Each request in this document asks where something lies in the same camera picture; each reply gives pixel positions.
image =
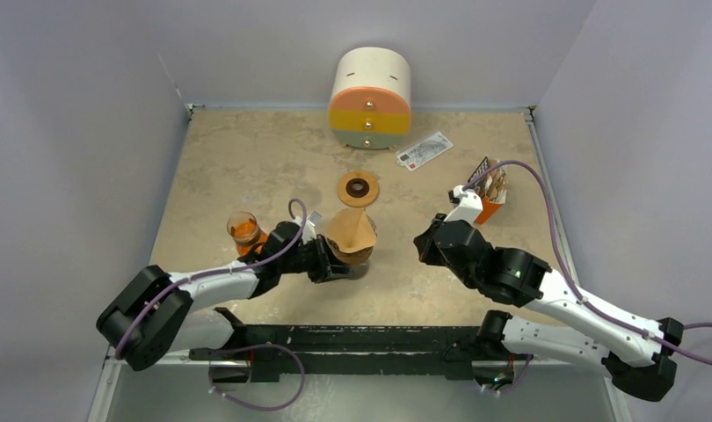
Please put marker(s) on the glass carafe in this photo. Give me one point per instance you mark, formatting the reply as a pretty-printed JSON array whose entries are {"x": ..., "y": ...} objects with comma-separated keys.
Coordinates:
[{"x": 359, "y": 271}]

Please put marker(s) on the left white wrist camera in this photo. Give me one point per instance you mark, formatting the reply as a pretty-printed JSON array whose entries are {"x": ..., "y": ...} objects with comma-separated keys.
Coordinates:
[{"x": 314, "y": 220}]

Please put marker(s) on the round three-drawer storage box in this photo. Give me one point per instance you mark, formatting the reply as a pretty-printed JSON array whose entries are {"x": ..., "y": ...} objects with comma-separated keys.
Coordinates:
[{"x": 370, "y": 104}]

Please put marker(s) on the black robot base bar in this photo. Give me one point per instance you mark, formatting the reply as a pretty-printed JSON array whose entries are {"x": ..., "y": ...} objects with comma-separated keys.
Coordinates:
[{"x": 457, "y": 353}]

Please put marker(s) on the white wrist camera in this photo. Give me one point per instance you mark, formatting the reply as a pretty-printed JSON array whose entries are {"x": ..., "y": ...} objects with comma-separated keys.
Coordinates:
[
  {"x": 314, "y": 220},
  {"x": 468, "y": 205}
]

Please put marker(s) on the orange coffee filter box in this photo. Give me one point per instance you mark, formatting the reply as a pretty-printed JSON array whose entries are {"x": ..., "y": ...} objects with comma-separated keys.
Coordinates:
[{"x": 492, "y": 188}]

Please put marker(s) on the brown paper coffee filter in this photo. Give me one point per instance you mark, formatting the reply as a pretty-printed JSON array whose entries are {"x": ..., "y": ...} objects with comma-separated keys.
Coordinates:
[{"x": 351, "y": 230}]

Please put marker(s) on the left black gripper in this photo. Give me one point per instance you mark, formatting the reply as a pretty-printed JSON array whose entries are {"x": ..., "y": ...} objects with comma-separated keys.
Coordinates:
[{"x": 322, "y": 272}]

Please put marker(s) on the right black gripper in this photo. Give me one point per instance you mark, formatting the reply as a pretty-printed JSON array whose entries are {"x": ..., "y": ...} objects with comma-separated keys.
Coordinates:
[{"x": 428, "y": 245}]

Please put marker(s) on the light wooden ring coaster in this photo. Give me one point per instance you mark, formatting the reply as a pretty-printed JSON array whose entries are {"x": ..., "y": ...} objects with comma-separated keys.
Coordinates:
[{"x": 358, "y": 189}]

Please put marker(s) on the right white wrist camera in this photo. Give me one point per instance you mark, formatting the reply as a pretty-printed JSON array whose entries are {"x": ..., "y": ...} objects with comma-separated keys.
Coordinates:
[{"x": 468, "y": 205}]

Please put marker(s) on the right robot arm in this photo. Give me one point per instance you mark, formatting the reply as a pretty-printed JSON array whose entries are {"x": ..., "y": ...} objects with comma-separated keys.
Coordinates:
[{"x": 633, "y": 351}]

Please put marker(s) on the clear glass dripper cone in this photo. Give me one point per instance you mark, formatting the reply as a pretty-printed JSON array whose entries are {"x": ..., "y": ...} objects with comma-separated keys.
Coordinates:
[{"x": 352, "y": 258}]

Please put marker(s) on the white printed packet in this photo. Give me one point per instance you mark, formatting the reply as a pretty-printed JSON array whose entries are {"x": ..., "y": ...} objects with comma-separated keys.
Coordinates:
[{"x": 424, "y": 151}]

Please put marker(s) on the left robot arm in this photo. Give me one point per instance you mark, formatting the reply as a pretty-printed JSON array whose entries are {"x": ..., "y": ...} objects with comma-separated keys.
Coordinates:
[{"x": 160, "y": 312}]

